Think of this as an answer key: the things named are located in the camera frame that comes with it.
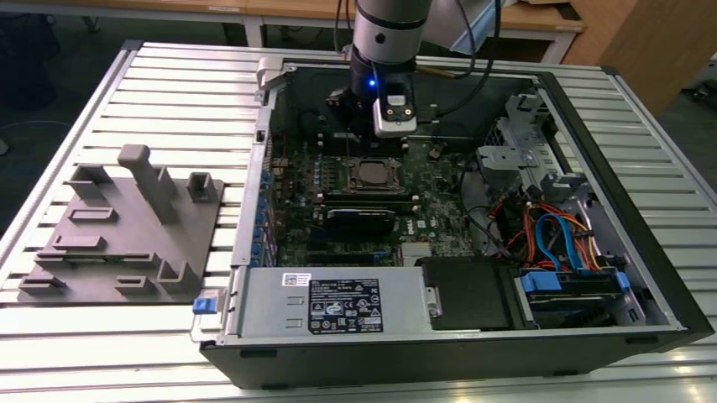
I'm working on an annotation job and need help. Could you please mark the CPU socket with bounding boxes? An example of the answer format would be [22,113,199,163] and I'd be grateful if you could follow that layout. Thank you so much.
[344,157,407,195]

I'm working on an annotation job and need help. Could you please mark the blue data wire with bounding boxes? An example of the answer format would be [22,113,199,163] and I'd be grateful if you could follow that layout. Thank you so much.
[532,212,587,276]

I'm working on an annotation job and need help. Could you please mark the metal drive cage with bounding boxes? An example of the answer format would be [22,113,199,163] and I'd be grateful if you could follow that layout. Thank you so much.
[475,94,589,202]

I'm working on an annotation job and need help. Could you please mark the graphics card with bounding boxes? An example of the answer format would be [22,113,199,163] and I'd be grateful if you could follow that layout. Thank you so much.
[324,207,396,238]

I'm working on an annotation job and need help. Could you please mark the metal socket cover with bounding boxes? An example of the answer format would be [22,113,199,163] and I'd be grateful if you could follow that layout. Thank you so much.
[347,157,406,194]

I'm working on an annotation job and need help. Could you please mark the hard disk in blue carrier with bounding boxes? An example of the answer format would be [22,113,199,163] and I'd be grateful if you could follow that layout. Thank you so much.
[518,268,629,328]

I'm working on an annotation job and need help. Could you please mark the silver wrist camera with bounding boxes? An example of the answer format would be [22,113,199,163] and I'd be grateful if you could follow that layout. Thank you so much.
[371,94,419,139]

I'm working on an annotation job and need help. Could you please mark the black PC case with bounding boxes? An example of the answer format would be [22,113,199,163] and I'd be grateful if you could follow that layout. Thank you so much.
[189,56,715,391]

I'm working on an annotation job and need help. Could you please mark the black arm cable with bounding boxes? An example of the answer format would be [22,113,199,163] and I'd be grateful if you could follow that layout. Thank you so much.
[434,0,503,121]

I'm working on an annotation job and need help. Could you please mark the green RAM stick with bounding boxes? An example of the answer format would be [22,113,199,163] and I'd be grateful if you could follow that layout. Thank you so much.
[324,200,414,212]

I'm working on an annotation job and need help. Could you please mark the red yellow power wires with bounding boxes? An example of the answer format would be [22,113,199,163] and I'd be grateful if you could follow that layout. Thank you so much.
[486,200,603,272]

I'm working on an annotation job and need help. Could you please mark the wooden cabinet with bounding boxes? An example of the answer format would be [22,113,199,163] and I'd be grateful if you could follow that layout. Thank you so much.
[565,0,717,117]

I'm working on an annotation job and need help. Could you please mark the green motherboard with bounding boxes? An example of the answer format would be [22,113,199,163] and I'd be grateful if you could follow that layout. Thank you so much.
[261,133,488,270]

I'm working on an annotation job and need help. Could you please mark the grey plastic bracket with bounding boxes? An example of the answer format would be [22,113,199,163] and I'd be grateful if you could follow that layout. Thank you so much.
[253,56,288,102]

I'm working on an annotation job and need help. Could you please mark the grey parts rack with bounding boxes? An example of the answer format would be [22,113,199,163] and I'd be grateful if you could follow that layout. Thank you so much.
[16,144,225,304]

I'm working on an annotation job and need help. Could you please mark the silver power supply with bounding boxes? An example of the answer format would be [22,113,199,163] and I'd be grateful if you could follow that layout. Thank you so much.
[220,266,435,341]

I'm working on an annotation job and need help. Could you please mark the black plastic shroud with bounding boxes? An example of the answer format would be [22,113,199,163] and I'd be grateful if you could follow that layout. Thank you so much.
[422,255,526,332]

